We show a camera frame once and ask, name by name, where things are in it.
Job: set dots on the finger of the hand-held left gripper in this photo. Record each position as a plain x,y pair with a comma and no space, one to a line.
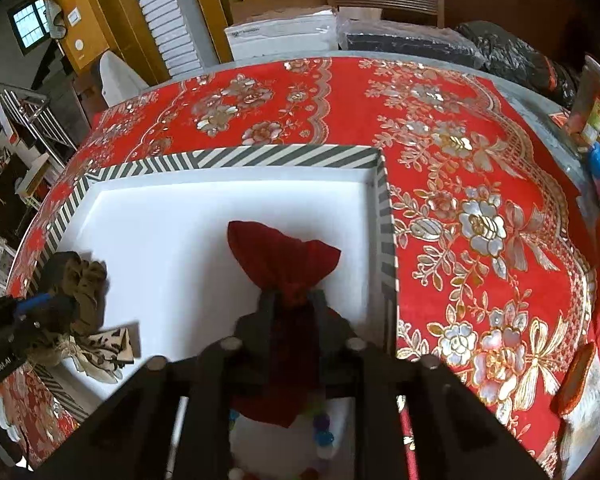
45,303
55,266

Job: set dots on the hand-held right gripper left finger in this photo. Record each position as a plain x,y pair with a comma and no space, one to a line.
267,310

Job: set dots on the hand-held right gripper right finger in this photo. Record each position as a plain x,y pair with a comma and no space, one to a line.
325,320

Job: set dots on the brown scrunchie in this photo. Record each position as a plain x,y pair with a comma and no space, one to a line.
87,280

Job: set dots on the red fabric bow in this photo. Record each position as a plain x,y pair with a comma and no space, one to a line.
280,260

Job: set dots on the leopard print bow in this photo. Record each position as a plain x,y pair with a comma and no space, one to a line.
107,342

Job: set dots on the striped edge white tray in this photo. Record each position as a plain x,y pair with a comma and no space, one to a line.
180,240

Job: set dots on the small white desk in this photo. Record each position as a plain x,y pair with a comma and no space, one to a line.
35,180

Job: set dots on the white chair back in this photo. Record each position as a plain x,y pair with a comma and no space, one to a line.
117,77

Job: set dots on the window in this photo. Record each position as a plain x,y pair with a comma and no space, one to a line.
30,22

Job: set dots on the hanging grey towel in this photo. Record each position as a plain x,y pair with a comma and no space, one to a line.
55,20

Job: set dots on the red floral tablecloth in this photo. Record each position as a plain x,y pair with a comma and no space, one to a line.
455,110

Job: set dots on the orange plastic bottle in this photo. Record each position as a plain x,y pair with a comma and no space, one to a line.
575,380

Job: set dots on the white louvered panel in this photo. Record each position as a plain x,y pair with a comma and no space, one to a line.
162,15

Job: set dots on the white cardboard box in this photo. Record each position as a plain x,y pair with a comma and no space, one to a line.
280,35

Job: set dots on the black wrapped package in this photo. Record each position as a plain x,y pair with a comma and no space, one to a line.
410,42

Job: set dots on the black garbage bag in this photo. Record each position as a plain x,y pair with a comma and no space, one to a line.
510,50

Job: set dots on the small glass jar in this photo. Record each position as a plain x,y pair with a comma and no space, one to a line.
592,100

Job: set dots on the white round wall sticker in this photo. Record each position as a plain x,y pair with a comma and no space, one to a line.
78,44

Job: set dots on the white wall switch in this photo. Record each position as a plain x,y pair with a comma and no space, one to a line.
73,16

